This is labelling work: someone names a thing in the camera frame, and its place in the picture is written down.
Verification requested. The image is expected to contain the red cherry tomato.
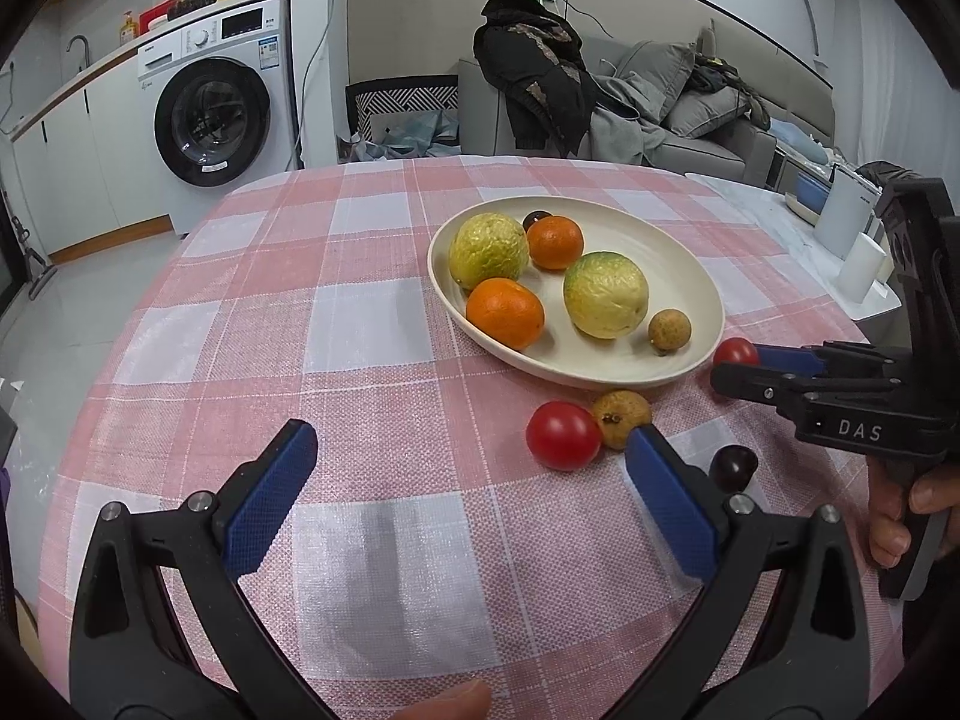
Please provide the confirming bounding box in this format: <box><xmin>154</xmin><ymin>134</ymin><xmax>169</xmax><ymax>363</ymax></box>
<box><xmin>713</xmin><ymin>337</ymin><xmax>760</xmax><ymax>366</ymax></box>

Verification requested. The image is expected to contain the dark cherry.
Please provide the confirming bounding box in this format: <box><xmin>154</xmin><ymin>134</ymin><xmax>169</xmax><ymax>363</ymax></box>
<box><xmin>523</xmin><ymin>210</ymin><xmax>551</xmax><ymax>231</ymax></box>
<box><xmin>708</xmin><ymin>444</ymin><xmax>758</xmax><ymax>496</ymax></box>

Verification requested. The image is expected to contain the brown longan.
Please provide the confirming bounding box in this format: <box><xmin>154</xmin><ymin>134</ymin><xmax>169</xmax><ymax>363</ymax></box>
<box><xmin>647</xmin><ymin>309</ymin><xmax>692</xmax><ymax>355</ymax></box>
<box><xmin>592</xmin><ymin>390</ymin><xmax>652</xmax><ymax>452</ymax></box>

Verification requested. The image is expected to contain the yellow-green guava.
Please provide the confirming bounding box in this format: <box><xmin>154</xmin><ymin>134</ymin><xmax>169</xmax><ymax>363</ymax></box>
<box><xmin>563</xmin><ymin>252</ymin><xmax>649</xmax><ymax>340</ymax></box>

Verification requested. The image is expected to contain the small orange tangerine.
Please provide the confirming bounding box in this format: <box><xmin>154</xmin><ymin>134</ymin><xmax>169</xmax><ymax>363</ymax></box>
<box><xmin>527</xmin><ymin>216</ymin><xmax>584</xmax><ymax>271</ymax></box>

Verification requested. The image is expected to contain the large orange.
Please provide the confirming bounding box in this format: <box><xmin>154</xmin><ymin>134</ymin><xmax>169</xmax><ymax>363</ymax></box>
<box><xmin>466</xmin><ymin>278</ymin><xmax>545</xmax><ymax>351</ymax></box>

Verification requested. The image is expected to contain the pale yellow guava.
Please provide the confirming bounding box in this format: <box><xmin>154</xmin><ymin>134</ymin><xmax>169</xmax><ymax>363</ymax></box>
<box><xmin>448</xmin><ymin>213</ymin><xmax>529</xmax><ymax>291</ymax></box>

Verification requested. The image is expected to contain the right hand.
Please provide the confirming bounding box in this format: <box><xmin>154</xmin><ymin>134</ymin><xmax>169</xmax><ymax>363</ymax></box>
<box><xmin>867</xmin><ymin>457</ymin><xmax>960</xmax><ymax>569</ymax></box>

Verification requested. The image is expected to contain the left hand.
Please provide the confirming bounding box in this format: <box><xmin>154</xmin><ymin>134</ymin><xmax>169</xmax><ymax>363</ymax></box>
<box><xmin>392</xmin><ymin>679</ymin><xmax>493</xmax><ymax>720</ymax></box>

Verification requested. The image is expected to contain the white cup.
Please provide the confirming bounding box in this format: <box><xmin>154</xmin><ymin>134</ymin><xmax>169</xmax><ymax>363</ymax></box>
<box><xmin>835</xmin><ymin>232</ymin><xmax>887</xmax><ymax>302</ymax></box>

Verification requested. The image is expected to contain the cream round plate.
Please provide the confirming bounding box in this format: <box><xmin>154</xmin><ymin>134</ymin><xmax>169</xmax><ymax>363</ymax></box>
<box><xmin>427</xmin><ymin>195</ymin><xmax>726</xmax><ymax>390</ymax></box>

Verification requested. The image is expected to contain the white marble coffee table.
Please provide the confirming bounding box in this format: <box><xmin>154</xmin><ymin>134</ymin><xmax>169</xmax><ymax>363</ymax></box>
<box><xmin>685</xmin><ymin>172</ymin><xmax>901</xmax><ymax>325</ymax></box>

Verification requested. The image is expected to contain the grey pillow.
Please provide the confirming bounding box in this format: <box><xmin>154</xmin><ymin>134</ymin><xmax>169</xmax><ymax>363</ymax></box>
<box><xmin>662</xmin><ymin>86</ymin><xmax>750</xmax><ymax>138</ymax></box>

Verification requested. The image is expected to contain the grey sofa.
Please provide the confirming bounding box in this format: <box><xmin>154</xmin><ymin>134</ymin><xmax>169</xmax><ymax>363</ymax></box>
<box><xmin>459</xmin><ymin>16</ymin><xmax>835</xmax><ymax>185</ymax></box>

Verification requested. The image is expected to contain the pink plaid tablecloth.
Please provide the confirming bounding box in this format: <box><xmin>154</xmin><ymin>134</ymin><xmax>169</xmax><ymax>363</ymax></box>
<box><xmin>37</xmin><ymin>156</ymin><xmax>857</xmax><ymax>718</ymax></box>

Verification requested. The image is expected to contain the black jacket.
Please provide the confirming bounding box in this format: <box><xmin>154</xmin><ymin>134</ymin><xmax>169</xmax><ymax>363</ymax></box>
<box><xmin>473</xmin><ymin>0</ymin><xmax>599</xmax><ymax>156</ymax></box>

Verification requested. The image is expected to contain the black patterned chair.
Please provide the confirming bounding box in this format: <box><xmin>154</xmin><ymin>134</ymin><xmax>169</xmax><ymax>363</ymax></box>
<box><xmin>345</xmin><ymin>73</ymin><xmax>460</xmax><ymax>163</ymax></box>

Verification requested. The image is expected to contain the white washing machine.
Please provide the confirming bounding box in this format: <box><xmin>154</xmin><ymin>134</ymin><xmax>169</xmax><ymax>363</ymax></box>
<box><xmin>137</xmin><ymin>0</ymin><xmax>299</xmax><ymax>238</ymax></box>

